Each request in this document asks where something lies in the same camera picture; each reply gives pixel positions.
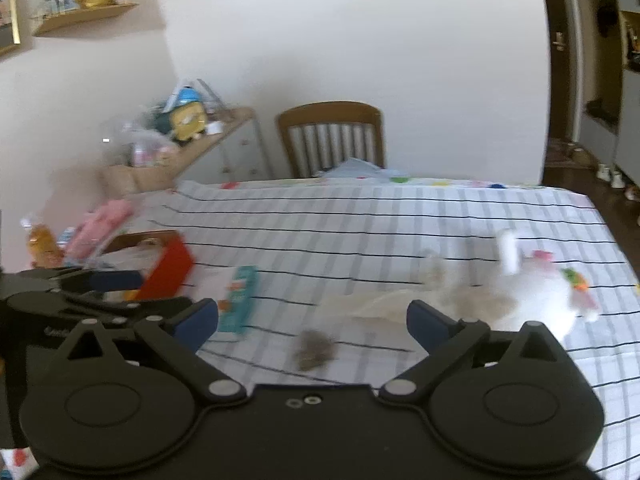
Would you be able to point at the grey shelf cabinet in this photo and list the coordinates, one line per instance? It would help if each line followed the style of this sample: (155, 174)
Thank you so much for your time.
(625, 110)

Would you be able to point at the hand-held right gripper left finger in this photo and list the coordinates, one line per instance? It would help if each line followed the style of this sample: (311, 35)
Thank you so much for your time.
(200, 325)

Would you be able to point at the wooden wall shelf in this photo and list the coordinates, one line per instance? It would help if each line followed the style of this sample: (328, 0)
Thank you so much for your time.
(85, 17)

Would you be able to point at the wooden chair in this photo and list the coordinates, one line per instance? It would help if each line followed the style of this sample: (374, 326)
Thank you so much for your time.
(330, 112)

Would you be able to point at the clear plastic bag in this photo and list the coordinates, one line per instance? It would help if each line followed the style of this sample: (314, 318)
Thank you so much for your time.
(380, 305)

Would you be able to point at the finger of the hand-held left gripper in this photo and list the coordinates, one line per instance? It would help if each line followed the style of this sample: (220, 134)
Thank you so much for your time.
(117, 280)
(150, 306)

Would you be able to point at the red tin box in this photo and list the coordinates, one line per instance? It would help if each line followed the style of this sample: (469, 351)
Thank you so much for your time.
(172, 270)

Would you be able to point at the teal pouch with duck print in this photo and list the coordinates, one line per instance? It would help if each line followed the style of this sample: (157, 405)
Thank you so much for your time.
(242, 300)

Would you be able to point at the checked white tablecloth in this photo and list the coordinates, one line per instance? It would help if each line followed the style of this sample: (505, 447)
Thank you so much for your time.
(350, 240)

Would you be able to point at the pile of plastic bags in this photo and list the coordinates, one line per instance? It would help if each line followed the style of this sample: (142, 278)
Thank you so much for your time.
(140, 145)

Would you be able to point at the white plush bunny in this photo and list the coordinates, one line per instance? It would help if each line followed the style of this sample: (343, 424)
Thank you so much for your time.
(540, 295)

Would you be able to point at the yellow and blue toy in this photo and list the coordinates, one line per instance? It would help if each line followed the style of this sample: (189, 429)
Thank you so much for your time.
(185, 117)

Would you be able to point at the light blue papers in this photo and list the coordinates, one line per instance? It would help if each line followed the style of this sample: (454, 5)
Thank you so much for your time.
(355, 167)

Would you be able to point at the orange drink bottle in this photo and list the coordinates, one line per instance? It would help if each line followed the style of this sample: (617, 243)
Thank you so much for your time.
(42, 245)

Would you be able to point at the pink package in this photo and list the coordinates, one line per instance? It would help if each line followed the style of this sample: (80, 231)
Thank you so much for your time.
(100, 225)

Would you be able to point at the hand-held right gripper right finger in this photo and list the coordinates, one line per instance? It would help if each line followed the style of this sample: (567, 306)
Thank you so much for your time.
(430, 325)

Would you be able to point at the cardboard box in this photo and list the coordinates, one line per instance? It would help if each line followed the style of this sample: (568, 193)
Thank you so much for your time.
(125, 177)

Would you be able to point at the wooden top side cabinet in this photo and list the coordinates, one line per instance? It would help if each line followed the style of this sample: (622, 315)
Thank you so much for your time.
(235, 150)

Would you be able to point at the framed wall picture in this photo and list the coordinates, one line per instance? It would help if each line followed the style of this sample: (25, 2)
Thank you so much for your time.
(7, 20)

